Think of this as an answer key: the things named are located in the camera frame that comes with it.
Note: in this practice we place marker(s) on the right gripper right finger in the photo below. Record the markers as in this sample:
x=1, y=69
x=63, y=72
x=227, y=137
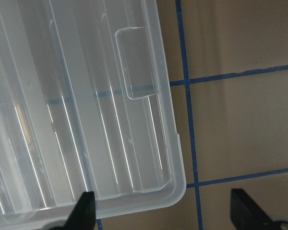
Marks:
x=246, y=214

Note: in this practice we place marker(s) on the clear plastic box lid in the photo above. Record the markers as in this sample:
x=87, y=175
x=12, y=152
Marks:
x=85, y=106

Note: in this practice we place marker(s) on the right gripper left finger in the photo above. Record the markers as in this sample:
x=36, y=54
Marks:
x=83, y=216

